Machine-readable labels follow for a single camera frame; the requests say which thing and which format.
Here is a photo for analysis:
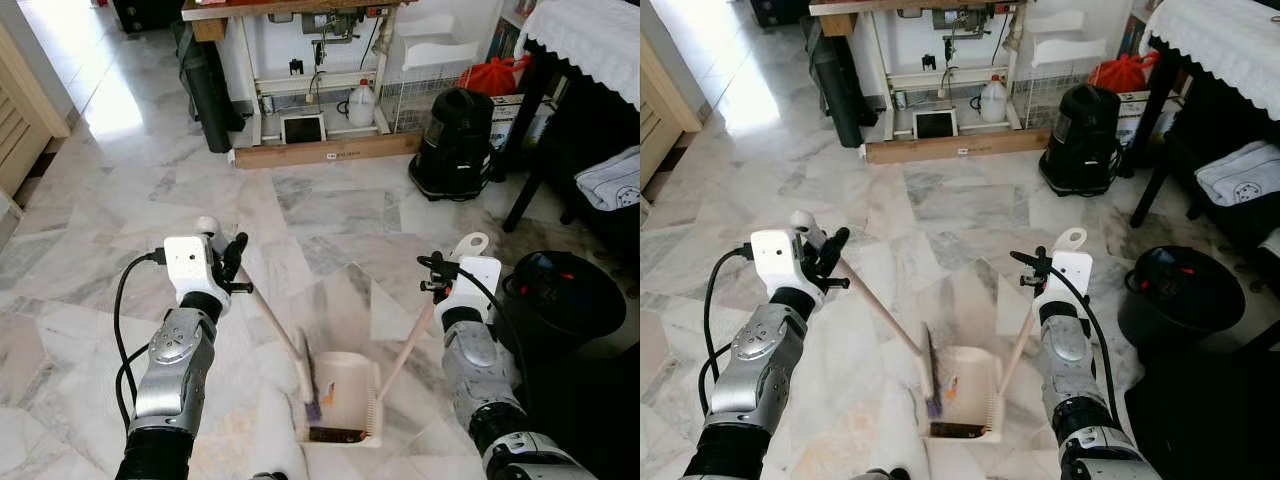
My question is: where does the wooden handled hand broom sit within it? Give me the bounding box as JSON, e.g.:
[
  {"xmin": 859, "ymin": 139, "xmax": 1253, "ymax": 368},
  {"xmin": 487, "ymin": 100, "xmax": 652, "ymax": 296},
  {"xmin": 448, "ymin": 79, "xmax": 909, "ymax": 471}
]
[
  {"xmin": 196, "ymin": 214, "xmax": 324, "ymax": 422},
  {"xmin": 789, "ymin": 209, "xmax": 948, "ymax": 420}
]

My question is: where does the white dustpan with wooden handle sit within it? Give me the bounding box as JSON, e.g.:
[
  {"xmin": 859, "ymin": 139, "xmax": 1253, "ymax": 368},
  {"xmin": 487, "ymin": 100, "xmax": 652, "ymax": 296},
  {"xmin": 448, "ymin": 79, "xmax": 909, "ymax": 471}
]
[
  {"xmin": 917, "ymin": 227, "xmax": 1089, "ymax": 444},
  {"xmin": 294, "ymin": 231, "xmax": 492, "ymax": 449}
]

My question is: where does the round black waste bin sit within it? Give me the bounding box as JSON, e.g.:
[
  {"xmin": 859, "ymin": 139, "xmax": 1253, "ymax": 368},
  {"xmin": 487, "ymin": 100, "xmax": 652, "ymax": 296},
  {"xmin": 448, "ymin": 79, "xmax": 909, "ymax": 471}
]
[
  {"xmin": 499, "ymin": 250, "xmax": 630, "ymax": 363},
  {"xmin": 1116, "ymin": 245, "xmax": 1247, "ymax": 353}
]

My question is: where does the black vacuum cleaner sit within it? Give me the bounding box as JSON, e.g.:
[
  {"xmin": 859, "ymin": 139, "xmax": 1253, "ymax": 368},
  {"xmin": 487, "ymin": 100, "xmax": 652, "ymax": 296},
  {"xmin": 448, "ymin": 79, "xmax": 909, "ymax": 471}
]
[
  {"xmin": 1038, "ymin": 83, "xmax": 1124, "ymax": 197},
  {"xmin": 408, "ymin": 87, "xmax": 497, "ymax": 202}
]

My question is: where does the long wooden plank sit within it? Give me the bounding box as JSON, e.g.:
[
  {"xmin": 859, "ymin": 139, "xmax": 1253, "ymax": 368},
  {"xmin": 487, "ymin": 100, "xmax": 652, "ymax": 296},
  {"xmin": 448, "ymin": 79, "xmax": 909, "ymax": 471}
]
[
  {"xmin": 231, "ymin": 132, "xmax": 424, "ymax": 170},
  {"xmin": 865, "ymin": 127, "xmax": 1053, "ymax": 166}
]

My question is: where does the white framed tablet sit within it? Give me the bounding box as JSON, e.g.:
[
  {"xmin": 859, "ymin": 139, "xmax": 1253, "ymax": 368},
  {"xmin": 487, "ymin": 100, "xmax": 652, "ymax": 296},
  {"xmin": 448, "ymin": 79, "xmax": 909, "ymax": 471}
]
[
  {"xmin": 281, "ymin": 113, "xmax": 329, "ymax": 147},
  {"xmin": 912, "ymin": 107, "xmax": 960, "ymax": 140}
]

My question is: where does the white plastic jug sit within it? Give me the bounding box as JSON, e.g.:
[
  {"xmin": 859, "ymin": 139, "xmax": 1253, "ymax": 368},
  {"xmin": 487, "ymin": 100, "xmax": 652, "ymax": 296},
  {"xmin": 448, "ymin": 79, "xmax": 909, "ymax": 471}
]
[
  {"xmin": 979, "ymin": 74, "xmax": 1010, "ymax": 124},
  {"xmin": 346, "ymin": 79, "xmax": 379, "ymax": 129}
]

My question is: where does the white printed cardboard box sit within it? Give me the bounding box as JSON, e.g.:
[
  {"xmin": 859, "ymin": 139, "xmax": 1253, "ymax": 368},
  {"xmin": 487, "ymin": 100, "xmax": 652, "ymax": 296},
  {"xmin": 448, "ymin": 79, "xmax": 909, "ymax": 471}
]
[
  {"xmin": 1114, "ymin": 89, "xmax": 1187, "ymax": 147},
  {"xmin": 489, "ymin": 92, "xmax": 557, "ymax": 153}
]

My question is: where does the grey white fabric cushion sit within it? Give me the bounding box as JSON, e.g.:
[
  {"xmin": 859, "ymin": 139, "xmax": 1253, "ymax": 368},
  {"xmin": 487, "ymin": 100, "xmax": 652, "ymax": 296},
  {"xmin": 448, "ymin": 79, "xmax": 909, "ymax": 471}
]
[
  {"xmin": 1194, "ymin": 139, "xmax": 1280, "ymax": 208},
  {"xmin": 574, "ymin": 145, "xmax": 641, "ymax": 212}
]

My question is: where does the light wooden cabinet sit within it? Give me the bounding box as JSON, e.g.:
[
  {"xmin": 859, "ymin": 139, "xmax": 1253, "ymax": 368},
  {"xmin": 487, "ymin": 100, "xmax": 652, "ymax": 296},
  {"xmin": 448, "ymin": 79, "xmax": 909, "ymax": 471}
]
[
  {"xmin": 640, "ymin": 35, "xmax": 707, "ymax": 193},
  {"xmin": 0, "ymin": 20, "xmax": 72, "ymax": 201}
]

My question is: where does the white sewing machine table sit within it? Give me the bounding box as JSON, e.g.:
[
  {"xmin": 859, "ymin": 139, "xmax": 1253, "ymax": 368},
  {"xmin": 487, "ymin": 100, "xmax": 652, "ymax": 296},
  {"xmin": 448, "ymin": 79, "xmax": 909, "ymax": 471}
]
[
  {"xmin": 182, "ymin": 0, "xmax": 423, "ymax": 151},
  {"xmin": 808, "ymin": 0, "xmax": 1031, "ymax": 147}
]

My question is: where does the red plastic bag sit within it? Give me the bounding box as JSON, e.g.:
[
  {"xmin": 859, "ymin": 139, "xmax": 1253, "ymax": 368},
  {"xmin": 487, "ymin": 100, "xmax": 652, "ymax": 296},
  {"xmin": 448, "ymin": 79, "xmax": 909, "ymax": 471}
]
[
  {"xmin": 457, "ymin": 54, "xmax": 532, "ymax": 99},
  {"xmin": 1087, "ymin": 51, "xmax": 1162, "ymax": 95}
]

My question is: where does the white plastic tray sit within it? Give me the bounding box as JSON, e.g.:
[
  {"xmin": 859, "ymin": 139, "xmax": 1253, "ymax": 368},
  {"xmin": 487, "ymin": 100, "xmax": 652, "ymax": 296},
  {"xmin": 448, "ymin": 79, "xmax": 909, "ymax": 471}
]
[
  {"xmin": 1024, "ymin": 7, "xmax": 1110, "ymax": 67},
  {"xmin": 394, "ymin": 11, "xmax": 482, "ymax": 72}
]

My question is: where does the black box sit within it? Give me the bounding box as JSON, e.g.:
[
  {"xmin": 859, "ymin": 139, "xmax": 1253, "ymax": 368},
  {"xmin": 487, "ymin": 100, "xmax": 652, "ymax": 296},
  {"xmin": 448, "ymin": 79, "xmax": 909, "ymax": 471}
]
[
  {"xmin": 110, "ymin": 0, "xmax": 187, "ymax": 32},
  {"xmin": 749, "ymin": 0, "xmax": 812, "ymax": 29}
]

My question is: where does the white lace tablecloth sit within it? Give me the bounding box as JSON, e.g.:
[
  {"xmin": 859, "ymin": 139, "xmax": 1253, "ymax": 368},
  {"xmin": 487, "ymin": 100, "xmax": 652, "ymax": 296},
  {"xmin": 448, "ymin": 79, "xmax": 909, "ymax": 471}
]
[
  {"xmin": 1139, "ymin": 0, "xmax": 1280, "ymax": 123},
  {"xmin": 519, "ymin": 0, "xmax": 641, "ymax": 112}
]

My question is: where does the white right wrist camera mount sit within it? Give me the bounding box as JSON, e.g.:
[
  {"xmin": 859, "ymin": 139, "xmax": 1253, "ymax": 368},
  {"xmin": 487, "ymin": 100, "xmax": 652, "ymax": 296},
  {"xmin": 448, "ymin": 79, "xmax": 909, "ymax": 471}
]
[
  {"xmin": 445, "ymin": 256, "xmax": 504, "ymax": 323},
  {"xmin": 1045, "ymin": 251, "xmax": 1094, "ymax": 314}
]

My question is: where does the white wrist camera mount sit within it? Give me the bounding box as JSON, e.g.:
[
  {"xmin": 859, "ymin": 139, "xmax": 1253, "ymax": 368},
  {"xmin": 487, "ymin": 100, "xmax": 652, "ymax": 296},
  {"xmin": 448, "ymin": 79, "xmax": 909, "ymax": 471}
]
[
  {"xmin": 163, "ymin": 234, "xmax": 220, "ymax": 307},
  {"xmin": 749, "ymin": 229, "xmax": 808, "ymax": 301},
  {"xmin": 445, "ymin": 256, "xmax": 504, "ymax": 323},
  {"xmin": 1045, "ymin": 251, "xmax": 1094, "ymax": 314}
]

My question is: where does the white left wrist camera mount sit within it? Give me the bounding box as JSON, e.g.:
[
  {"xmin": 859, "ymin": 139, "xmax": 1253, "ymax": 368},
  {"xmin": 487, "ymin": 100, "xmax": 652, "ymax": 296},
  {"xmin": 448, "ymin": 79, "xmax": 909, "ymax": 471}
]
[
  {"xmin": 163, "ymin": 234, "xmax": 220, "ymax": 307},
  {"xmin": 749, "ymin": 229, "xmax": 808, "ymax": 301}
]

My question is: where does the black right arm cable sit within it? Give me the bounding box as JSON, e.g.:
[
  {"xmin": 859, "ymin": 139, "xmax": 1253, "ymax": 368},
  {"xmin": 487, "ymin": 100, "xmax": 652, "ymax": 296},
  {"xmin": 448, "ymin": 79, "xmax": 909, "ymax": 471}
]
[
  {"xmin": 1040, "ymin": 250, "xmax": 1119, "ymax": 426},
  {"xmin": 430, "ymin": 255, "xmax": 529, "ymax": 393}
]

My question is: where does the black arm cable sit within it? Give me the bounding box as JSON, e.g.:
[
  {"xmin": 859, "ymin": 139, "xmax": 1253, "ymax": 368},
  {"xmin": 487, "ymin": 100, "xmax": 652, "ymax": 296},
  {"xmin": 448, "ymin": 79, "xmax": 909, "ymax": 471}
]
[
  {"xmin": 112, "ymin": 249, "xmax": 167, "ymax": 433},
  {"xmin": 1040, "ymin": 250, "xmax": 1119, "ymax": 426},
  {"xmin": 696, "ymin": 243, "xmax": 754, "ymax": 417},
  {"xmin": 430, "ymin": 255, "xmax": 529, "ymax": 393}
]

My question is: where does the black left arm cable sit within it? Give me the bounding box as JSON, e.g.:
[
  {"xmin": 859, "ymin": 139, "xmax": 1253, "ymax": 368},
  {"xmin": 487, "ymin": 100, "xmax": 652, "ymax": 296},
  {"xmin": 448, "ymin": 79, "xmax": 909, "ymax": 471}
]
[
  {"xmin": 696, "ymin": 243, "xmax": 754, "ymax": 417},
  {"xmin": 112, "ymin": 249, "xmax": 167, "ymax": 433}
]

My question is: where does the white wire basket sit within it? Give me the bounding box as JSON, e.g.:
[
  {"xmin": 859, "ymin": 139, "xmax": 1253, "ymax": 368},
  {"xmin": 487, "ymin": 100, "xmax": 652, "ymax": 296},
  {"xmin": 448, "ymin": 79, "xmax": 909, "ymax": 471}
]
[
  {"xmin": 1010, "ymin": 57, "xmax": 1101, "ymax": 130},
  {"xmin": 379, "ymin": 60, "xmax": 473, "ymax": 135}
]

